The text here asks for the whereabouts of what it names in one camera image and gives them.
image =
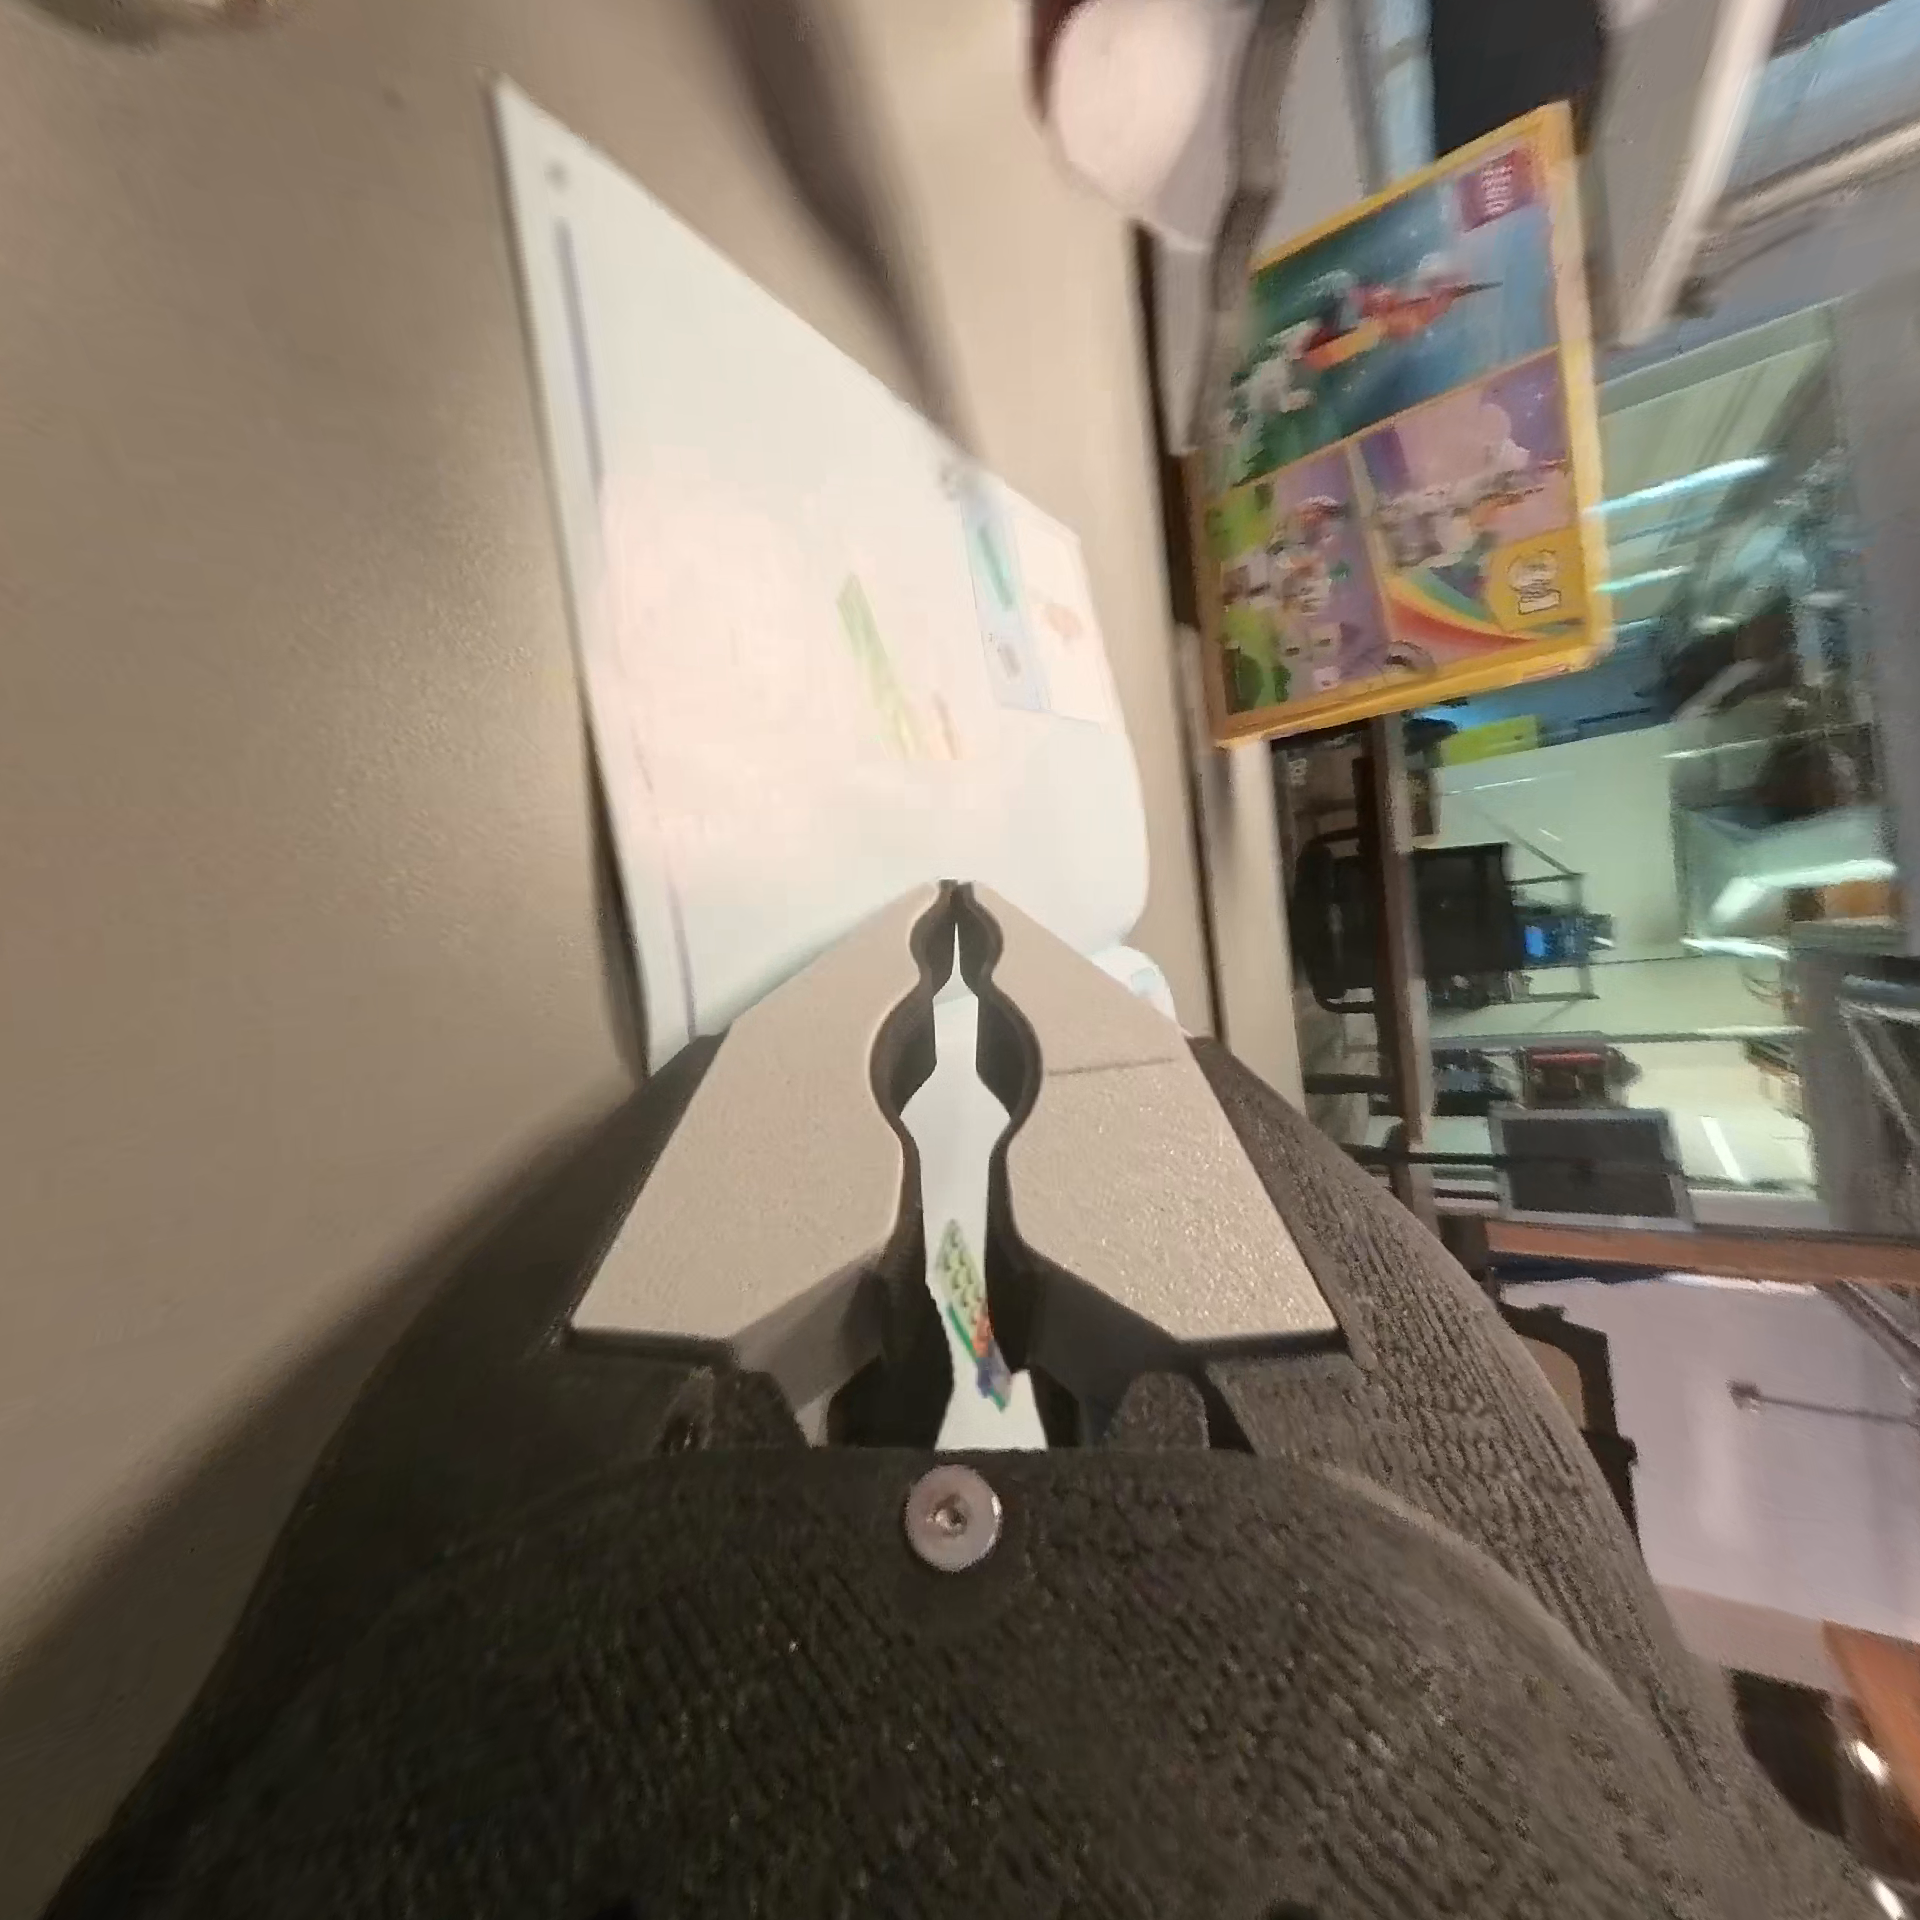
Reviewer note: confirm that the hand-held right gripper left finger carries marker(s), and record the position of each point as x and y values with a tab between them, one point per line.
750	1171

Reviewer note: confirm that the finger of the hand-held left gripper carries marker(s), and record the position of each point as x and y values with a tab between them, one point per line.
1689	150
1274	150

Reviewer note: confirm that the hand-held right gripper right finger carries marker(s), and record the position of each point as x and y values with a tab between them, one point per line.
1170	1201

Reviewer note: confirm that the white instruction booklet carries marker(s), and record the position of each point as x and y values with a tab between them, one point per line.
780	601

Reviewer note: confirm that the yellow lego set box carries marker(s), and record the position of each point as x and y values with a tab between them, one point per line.
1394	495

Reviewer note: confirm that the dark wooden table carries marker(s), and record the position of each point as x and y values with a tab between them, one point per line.
1388	930

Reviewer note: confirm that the black crate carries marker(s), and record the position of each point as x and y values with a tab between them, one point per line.
1462	908

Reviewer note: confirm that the grey monitor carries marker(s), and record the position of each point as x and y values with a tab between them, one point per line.
1591	1171

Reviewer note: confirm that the silver ventilation hood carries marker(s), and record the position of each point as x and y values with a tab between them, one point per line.
1784	870

